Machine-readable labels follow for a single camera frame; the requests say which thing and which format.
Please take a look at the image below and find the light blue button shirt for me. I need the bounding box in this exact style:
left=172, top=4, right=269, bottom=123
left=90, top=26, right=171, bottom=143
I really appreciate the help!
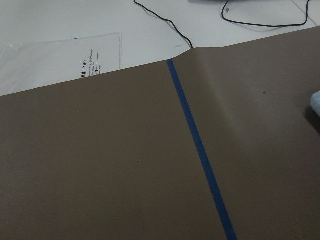
left=310, top=91, right=320, bottom=117

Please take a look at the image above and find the clear plastic bag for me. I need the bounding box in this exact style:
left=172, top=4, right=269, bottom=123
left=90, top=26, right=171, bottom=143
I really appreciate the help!
left=0, top=32, right=123, bottom=96

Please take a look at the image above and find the black cable on desk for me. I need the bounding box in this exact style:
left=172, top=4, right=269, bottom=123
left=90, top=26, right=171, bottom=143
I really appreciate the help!
left=133, top=0, right=194, bottom=50

